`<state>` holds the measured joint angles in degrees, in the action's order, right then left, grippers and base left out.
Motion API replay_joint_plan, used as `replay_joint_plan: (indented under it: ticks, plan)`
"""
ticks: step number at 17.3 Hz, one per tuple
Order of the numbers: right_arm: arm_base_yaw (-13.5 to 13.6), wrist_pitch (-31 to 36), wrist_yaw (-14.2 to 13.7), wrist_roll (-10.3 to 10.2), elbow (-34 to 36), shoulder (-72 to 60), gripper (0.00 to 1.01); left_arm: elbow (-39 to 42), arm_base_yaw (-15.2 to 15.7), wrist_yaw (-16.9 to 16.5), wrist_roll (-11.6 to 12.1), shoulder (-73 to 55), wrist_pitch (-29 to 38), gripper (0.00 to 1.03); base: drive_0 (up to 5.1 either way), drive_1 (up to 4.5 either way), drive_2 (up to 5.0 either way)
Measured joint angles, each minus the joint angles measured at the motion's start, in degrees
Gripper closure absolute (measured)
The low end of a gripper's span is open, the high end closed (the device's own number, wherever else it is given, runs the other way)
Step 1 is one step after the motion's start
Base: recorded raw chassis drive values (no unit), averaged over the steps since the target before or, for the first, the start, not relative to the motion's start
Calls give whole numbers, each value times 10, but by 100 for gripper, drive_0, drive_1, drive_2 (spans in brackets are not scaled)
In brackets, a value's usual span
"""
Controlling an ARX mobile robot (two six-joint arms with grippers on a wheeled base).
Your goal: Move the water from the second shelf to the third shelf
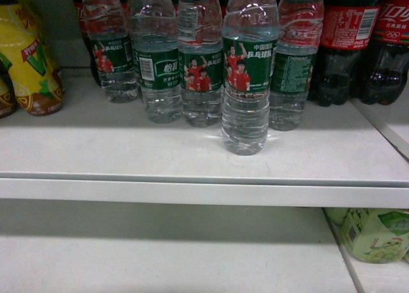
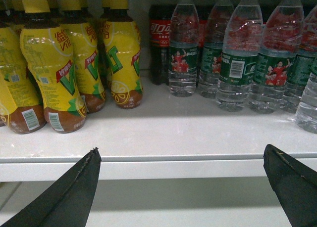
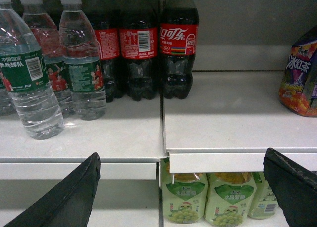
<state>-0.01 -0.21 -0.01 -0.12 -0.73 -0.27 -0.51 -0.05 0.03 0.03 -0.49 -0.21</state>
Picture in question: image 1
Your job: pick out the white metal shelf board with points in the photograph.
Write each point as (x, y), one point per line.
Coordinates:
(96, 150)

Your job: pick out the cola bottle red label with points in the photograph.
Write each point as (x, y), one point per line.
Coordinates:
(347, 27)

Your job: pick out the green-label water bottle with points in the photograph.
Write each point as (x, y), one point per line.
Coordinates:
(249, 37)

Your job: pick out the green grape drink pack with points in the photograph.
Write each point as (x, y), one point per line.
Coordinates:
(372, 235)

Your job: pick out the water bottle middle row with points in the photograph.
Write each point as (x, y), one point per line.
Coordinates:
(200, 59)

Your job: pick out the cola bottle olympic label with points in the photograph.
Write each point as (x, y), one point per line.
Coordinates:
(385, 71)

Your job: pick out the lemon tea bottle left edge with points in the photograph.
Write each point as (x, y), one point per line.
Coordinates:
(8, 101)

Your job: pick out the water bottle right row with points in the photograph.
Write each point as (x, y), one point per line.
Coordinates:
(301, 25)

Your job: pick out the lower white shelf board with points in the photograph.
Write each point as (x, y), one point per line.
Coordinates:
(66, 264)

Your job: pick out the water bottle far left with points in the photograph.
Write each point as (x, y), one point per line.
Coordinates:
(111, 48)

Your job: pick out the water bottle row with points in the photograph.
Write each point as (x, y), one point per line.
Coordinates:
(301, 25)
(200, 59)

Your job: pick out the yellow lemon tea bottle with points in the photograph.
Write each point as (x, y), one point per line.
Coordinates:
(37, 87)

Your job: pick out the water bottle barcode label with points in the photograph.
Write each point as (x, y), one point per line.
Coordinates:
(153, 31)

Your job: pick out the cola bottle behind water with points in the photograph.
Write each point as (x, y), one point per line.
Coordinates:
(78, 5)

